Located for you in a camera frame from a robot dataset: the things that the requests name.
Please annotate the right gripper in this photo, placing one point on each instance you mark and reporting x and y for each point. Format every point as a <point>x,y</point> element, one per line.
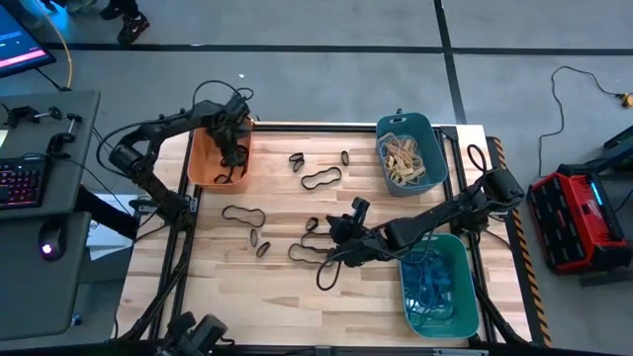
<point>366,242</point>

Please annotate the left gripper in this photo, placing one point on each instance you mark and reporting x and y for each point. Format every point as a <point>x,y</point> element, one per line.
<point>232,123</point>

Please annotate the cream rubber band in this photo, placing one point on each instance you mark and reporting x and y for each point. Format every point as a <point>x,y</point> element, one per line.
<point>390,143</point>
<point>400,175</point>
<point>403,160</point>

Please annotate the wide blue rubber band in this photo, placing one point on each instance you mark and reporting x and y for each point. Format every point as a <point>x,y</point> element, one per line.
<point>425,267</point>

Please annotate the black resistance band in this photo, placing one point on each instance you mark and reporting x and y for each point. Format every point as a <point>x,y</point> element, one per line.
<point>420,309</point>

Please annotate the slate blue plastic basket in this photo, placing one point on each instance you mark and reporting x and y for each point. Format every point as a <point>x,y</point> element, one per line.
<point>435,148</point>

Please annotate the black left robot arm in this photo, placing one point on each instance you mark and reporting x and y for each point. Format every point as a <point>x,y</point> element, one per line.
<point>168,121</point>

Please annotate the orange plastic basket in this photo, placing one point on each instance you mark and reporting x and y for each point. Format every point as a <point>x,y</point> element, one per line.
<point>207,168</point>

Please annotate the teal green plastic basket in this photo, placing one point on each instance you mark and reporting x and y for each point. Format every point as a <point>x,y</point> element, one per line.
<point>460,316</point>

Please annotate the white paper sheet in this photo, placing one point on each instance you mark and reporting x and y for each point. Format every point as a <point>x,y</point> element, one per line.
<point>106,242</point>

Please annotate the person's black shoe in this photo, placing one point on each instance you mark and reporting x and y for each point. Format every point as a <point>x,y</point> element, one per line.
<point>133,27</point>
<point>111,10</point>

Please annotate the grey desk top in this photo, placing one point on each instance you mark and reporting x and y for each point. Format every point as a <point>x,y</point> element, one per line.
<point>29,296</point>
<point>74,173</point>

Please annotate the black metal clamp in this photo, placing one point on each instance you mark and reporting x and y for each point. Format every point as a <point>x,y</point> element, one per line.
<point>54,143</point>
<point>20,115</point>

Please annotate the yellow black hazard tape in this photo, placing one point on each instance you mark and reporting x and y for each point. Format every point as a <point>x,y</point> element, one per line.
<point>531,277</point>

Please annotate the black computer mouse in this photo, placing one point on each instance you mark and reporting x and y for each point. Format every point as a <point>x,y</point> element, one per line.
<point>52,237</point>

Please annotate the backlit black keyboard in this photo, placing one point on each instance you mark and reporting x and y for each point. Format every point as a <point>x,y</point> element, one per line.
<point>22,183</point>

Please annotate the red black power station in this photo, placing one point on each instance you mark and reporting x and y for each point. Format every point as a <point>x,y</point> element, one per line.
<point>569,222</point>

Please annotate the computer monitor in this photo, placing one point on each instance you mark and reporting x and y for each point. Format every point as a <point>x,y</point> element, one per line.
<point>20,44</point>

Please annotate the green black device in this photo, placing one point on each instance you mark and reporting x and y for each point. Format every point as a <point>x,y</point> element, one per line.
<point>620,148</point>

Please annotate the yellow plug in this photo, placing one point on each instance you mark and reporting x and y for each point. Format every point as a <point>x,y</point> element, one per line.
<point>627,100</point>

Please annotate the black camera rig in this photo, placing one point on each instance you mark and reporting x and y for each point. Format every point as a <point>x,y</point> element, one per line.
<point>203,331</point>

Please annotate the silver metal bracket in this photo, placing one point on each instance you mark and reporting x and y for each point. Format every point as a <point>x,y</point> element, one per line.
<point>460,352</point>

